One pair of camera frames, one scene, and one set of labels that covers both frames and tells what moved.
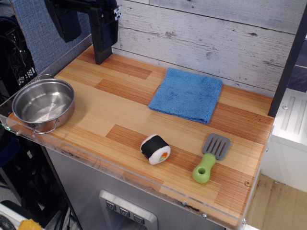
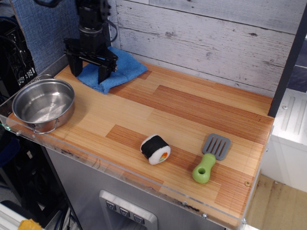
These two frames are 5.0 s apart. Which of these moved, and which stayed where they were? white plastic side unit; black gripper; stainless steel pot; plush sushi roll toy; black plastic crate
Moved: black gripper
Stayed: stainless steel pot; plush sushi roll toy; black plastic crate; white plastic side unit
